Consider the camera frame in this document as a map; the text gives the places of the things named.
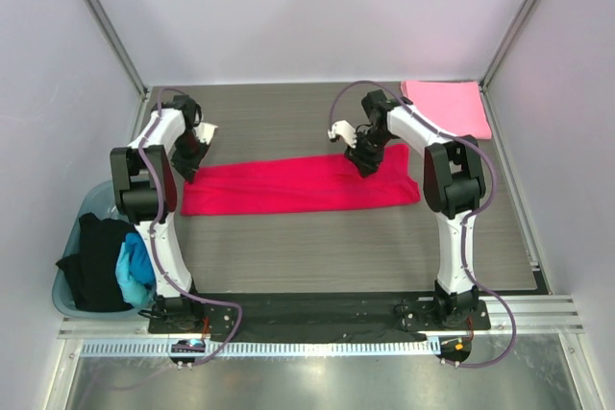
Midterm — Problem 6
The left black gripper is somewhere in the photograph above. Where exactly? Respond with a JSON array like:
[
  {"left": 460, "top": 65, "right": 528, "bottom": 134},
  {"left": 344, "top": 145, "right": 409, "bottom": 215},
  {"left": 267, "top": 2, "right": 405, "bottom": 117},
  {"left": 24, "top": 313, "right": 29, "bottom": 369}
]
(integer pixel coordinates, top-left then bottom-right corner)
[{"left": 171, "top": 131, "right": 210, "bottom": 184}]

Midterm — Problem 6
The red t shirt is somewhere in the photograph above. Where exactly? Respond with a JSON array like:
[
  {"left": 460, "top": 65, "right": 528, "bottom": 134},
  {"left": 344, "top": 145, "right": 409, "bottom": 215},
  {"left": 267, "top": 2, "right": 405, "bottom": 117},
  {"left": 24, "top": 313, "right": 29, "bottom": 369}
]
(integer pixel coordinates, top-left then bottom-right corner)
[{"left": 181, "top": 144, "right": 421, "bottom": 216}]

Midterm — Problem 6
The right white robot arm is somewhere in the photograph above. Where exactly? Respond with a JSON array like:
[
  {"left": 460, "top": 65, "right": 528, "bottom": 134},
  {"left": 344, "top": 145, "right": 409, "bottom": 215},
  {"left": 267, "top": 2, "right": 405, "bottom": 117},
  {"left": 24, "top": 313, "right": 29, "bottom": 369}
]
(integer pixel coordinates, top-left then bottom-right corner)
[{"left": 328, "top": 89, "right": 486, "bottom": 329}]

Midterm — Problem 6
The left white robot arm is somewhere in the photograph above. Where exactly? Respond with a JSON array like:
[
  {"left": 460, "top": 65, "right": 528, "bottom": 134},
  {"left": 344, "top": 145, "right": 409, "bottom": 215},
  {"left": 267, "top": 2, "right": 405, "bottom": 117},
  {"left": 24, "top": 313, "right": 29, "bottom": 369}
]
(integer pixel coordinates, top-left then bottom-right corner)
[{"left": 110, "top": 87, "right": 217, "bottom": 333}]

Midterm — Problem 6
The blue plastic basket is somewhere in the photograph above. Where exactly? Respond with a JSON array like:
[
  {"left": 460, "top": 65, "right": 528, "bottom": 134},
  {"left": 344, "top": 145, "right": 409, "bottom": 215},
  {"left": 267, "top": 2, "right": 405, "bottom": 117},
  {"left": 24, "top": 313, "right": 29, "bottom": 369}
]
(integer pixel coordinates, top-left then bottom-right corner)
[{"left": 52, "top": 181, "right": 155, "bottom": 320}]

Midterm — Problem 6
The folded pink t shirt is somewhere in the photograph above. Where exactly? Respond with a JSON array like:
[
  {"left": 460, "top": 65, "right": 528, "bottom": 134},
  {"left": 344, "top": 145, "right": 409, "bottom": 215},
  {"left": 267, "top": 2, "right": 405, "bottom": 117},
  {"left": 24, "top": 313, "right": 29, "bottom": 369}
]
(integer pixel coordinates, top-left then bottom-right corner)
[{"left": 401, "top": 81, "right": 492, "bottom": 140}]

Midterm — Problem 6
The blue t shirt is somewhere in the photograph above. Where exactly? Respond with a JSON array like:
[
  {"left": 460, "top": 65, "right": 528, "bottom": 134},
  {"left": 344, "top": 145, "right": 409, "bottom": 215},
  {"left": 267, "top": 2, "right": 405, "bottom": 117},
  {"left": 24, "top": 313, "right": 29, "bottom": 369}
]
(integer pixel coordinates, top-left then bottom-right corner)
[{"left": 115, "top": 232, "right": 156, "bottom": 307}]

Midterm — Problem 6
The black t shirt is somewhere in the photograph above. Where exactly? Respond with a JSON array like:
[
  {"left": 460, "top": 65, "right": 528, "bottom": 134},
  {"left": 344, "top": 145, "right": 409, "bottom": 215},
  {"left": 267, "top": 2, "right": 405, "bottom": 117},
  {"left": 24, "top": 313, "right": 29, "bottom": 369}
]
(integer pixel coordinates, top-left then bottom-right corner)
[{"left": 56, "top": 213, "right": 149, "bottom": 313}]

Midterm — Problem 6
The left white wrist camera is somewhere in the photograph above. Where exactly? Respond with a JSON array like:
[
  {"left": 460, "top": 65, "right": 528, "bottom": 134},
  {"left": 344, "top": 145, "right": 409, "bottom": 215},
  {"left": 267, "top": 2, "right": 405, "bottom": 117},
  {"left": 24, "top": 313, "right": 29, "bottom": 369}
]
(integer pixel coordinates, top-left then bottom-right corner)
[{"left": 194, "top": 122, "right": 218, "bottom": 145}]

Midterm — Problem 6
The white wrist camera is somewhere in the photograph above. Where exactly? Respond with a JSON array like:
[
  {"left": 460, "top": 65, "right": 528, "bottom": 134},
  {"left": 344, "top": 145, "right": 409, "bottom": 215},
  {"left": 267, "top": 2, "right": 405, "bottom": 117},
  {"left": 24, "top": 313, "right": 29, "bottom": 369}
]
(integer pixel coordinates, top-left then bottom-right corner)
[
  {"left": 194, "top": 122, "right": 218, "bottom": 145},
  {"left": 327, "top": 120, "right": 357, "bottom": 149}
]

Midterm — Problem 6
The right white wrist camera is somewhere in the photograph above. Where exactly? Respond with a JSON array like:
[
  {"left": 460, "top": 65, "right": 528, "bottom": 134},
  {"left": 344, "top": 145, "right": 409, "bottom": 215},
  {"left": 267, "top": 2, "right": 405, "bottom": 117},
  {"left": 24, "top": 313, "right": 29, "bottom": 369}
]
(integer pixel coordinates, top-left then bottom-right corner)
[{"left": 327, "top": 120, "right": 357, "bottom": 149}]

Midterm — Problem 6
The left aluminium frame post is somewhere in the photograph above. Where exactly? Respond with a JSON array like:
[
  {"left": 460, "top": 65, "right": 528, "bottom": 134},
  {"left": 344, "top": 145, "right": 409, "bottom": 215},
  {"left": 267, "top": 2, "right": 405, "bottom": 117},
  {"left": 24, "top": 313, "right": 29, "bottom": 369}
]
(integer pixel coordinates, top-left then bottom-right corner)
[{"left": 84, "top": 0, "right": 148, "bottom": 99}]

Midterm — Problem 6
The aluminium frame post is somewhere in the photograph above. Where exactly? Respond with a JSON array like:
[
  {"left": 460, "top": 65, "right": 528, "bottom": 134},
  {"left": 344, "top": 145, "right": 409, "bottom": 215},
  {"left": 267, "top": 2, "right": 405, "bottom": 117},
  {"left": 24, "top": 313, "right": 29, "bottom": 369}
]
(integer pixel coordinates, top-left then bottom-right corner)
[
  {"left": 480, "top": 0, "right": 540, "bottom": 92},
  {"left": 84, "top": 0, "right": 148, "bottom": 99}
]

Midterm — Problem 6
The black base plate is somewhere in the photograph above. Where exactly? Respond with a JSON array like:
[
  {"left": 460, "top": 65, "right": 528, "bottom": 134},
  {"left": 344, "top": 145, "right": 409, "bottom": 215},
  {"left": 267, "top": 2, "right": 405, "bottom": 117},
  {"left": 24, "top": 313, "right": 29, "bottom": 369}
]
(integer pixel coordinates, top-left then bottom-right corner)
[{"left": 141, "top": 292, "right": 491, "bottom": 344}]

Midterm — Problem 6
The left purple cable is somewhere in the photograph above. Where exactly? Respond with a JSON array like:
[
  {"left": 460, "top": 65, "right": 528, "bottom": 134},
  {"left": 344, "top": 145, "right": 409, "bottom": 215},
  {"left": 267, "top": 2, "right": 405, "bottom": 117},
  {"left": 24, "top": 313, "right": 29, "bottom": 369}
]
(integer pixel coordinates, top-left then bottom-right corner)
[{"left": 136, "top": 86, "right": 244, "bottom": 367}]

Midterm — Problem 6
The white slotted cable duct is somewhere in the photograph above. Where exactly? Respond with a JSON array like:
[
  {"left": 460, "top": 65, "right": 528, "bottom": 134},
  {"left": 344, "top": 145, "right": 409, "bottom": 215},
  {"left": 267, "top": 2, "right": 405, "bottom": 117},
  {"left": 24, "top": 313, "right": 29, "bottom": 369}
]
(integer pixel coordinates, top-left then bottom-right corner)
[{"left": 80, "top": 337, "right": 441, "bottom": 360}]

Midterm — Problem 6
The right aluminium frame post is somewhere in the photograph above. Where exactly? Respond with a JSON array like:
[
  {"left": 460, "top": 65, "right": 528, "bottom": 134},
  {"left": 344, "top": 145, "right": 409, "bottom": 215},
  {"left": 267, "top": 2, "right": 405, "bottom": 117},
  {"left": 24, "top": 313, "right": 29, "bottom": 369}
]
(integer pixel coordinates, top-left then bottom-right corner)
[{"left": 480, "top": 0, "right": 540, "bottom": 92}]

